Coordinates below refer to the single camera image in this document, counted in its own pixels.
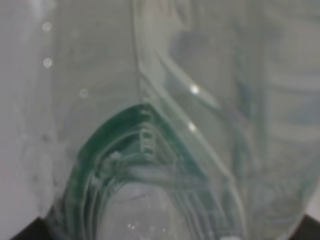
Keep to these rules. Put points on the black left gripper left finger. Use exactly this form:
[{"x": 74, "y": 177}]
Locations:
[{"x": 39, "y": 229}]

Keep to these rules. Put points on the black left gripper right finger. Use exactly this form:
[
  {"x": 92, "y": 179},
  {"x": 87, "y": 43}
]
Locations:
[{"x": 309, "y": 229}]

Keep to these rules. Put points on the clear green-label water bottle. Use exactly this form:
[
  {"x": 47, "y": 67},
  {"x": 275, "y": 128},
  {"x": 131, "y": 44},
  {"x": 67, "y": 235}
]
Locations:
[{"x": 164, "y": 119}]

